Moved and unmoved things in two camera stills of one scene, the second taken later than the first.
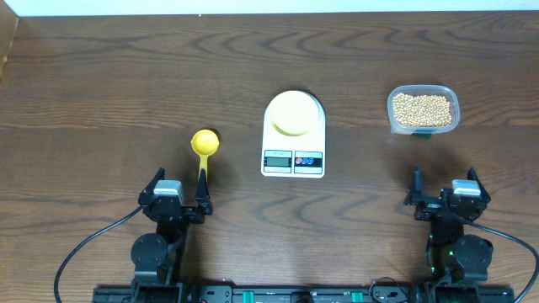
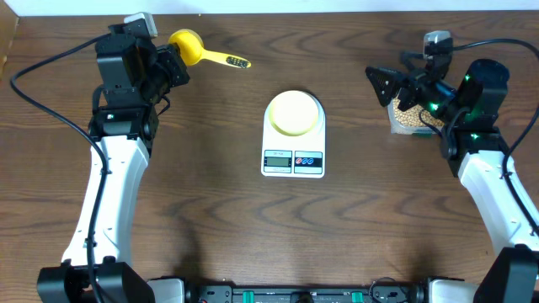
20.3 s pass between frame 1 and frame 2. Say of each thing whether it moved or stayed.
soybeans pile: stayed
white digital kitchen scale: stayed
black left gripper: moved
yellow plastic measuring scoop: moved
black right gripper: moved
